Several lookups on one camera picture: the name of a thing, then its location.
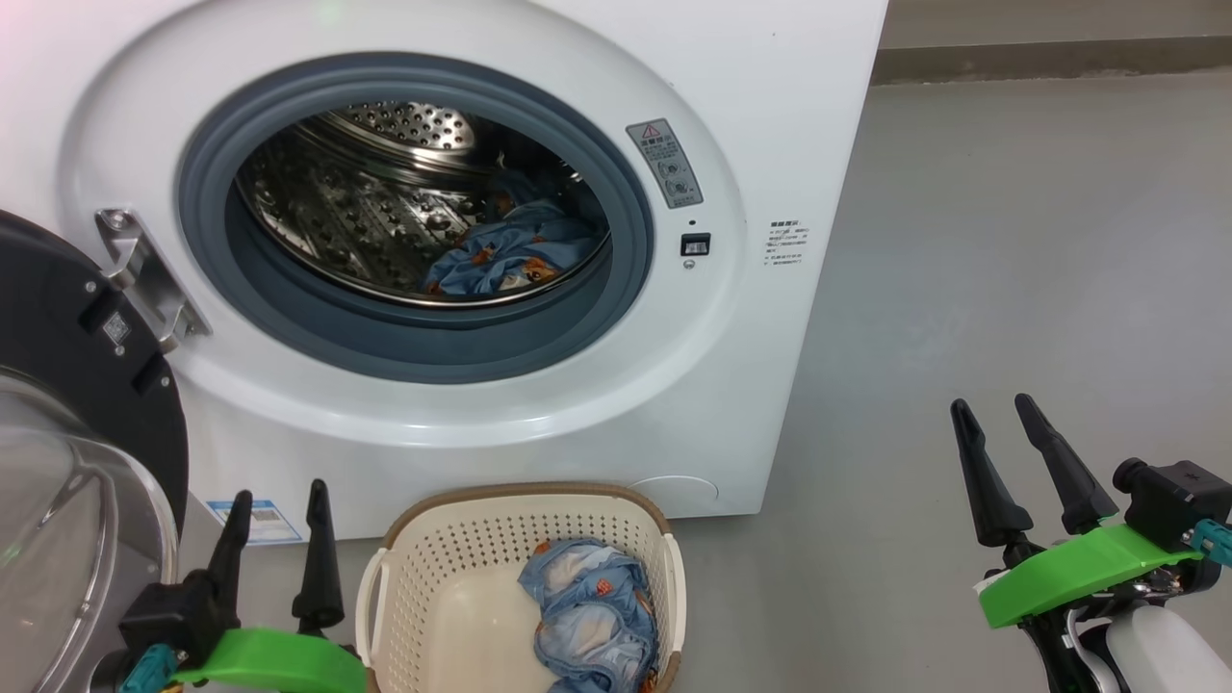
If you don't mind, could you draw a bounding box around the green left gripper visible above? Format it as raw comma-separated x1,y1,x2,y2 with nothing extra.
167,478,370,693

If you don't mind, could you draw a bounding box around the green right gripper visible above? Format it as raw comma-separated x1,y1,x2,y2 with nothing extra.
949,392,1210,693

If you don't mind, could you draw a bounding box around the black round glass washer door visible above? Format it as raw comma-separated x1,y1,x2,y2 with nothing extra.
0,208,192,693

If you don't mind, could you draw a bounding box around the blue cartoon print garment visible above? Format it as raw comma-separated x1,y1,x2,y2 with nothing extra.
420,173,603,298
517,538,661,693

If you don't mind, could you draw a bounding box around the metal door hinge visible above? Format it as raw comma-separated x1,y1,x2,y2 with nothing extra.
93,206,214,356

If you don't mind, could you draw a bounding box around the white front-load washing machine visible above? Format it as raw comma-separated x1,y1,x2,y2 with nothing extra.
0,0,891,547

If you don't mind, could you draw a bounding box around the stainless steel washing machine drum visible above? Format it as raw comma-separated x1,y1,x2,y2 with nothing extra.
233,100,613,310

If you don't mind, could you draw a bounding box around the blue energy label sticker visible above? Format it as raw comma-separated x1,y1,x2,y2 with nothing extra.
204,497,305,548

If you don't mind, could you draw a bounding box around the cream perforated laundry basket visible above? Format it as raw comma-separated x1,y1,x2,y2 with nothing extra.
353,482,688,693

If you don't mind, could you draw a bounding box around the round white filter cover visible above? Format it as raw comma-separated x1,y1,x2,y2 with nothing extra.
629,474,721,522

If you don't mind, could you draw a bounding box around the grey warning label sticker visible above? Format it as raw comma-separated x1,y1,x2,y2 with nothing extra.
625,117,705,211

